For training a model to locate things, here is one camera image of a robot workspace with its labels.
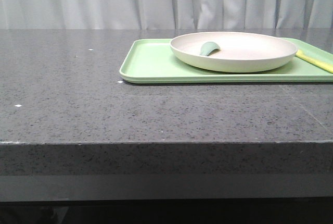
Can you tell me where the white round plate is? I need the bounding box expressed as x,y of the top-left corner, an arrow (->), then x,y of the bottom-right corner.
170,32 -> 298,73

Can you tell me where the yellow plastic fork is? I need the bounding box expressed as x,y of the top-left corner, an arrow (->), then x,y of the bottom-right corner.
296,49 -> 332,73

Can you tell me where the light green serving tray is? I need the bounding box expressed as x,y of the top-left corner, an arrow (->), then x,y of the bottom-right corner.
119,39 -> 332,84

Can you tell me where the pale green plastic spoon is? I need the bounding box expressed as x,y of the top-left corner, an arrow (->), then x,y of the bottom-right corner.
200,41 -> 221,56

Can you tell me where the grey pleated curtain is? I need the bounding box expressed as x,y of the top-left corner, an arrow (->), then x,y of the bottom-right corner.
1,0 -> 332,29

